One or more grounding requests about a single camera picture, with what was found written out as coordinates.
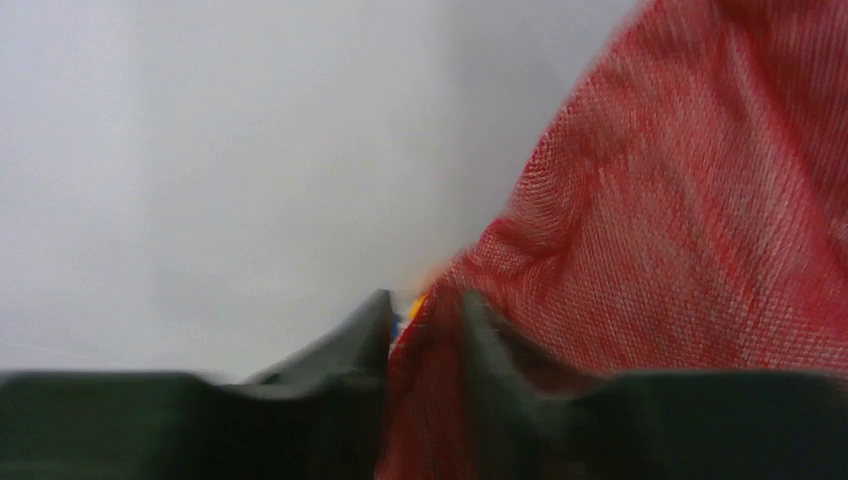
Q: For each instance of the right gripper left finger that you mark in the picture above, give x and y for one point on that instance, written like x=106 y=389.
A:
x=316 y=415

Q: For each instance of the red printed pillowcase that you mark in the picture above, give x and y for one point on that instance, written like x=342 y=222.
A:
x=687 y=207

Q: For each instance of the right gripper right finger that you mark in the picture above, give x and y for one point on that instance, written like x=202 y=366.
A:
x=529 y=418

